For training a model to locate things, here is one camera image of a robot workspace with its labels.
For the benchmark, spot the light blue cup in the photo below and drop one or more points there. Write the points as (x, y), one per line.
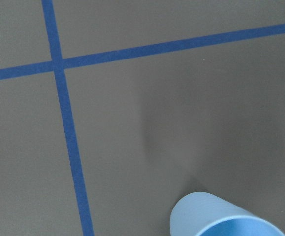
(204, 214)

